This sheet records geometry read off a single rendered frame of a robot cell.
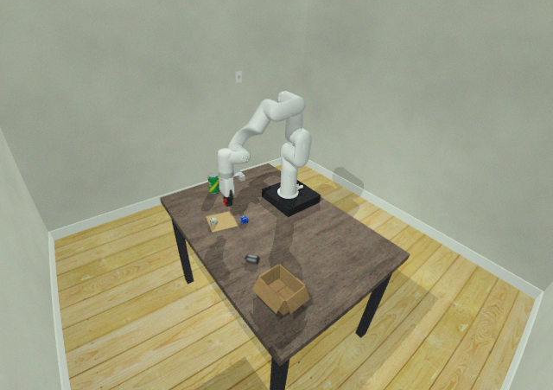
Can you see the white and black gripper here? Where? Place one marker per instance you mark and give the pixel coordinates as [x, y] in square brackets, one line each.
[226, 186]

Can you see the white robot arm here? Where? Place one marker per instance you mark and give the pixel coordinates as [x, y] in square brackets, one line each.
[294, 155]

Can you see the green soda can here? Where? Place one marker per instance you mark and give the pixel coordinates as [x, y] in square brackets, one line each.
[213, 183]

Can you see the black and grey screwdriver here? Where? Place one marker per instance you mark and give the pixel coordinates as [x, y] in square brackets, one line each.
[251, 258]

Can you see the beige square mat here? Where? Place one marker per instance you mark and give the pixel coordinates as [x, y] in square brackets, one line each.
[224, 221]

